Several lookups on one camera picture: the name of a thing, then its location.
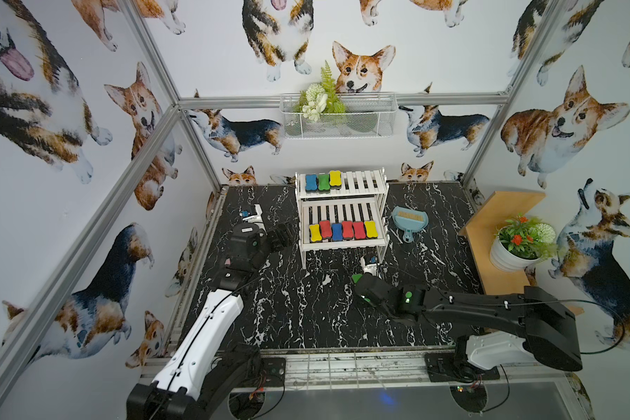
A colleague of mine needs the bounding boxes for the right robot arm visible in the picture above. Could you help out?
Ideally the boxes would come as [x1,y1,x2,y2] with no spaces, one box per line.
[353,272,583,372]

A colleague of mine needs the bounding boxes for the light blue dustpan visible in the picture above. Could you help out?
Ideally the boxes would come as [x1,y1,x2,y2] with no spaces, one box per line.
[391,206,429,243]

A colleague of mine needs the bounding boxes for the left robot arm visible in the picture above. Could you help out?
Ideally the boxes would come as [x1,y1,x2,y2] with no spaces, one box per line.
[126,222,293,419]

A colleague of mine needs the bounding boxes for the artificial fern with white flowers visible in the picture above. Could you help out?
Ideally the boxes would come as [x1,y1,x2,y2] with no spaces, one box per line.
[294,61,347,123]

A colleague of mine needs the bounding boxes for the white wooden slatted shelf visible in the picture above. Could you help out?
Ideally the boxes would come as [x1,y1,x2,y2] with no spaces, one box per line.
[295,168,390,268]

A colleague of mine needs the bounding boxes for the white wire mesh basket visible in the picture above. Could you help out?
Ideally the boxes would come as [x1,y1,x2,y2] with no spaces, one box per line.
[279,93,398,139]

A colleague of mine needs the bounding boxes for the blue eraser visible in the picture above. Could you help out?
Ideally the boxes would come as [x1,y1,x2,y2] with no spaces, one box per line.
[331,223,343,242]
[304,174,319,193]

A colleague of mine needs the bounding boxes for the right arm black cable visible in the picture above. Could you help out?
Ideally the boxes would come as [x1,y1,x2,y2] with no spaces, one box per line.
[503,298,627,356]

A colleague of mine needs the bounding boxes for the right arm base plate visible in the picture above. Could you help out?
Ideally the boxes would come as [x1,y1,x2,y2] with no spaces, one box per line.
[423,353,501,384]

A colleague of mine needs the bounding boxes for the light wooden corner shelf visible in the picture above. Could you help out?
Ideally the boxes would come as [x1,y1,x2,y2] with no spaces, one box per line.
[460,191,557,295]

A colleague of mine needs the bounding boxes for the red eraser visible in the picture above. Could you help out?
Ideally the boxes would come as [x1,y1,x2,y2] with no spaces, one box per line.
[318,220,333,240]
[352,222,367,240]
[341,220,355,241]

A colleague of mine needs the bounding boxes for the aluminium frame post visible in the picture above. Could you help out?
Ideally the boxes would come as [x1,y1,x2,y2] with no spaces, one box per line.
[461,1,567,187]

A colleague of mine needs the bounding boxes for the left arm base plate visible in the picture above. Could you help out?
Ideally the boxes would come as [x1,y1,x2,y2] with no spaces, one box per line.
[233,357,287,393]

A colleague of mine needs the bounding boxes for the yellow eraser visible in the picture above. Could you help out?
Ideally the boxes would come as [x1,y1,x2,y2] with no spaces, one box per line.
[364,220,379,239]
[329,170,342,189]
[309,224,323,243]

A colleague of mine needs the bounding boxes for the white potted red flower plant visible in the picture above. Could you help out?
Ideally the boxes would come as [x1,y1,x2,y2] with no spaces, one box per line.
[490,215,558,272]

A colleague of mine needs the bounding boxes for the light blue hand brush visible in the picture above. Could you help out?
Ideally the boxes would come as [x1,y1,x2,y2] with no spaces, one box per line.
[395,210,426,233]

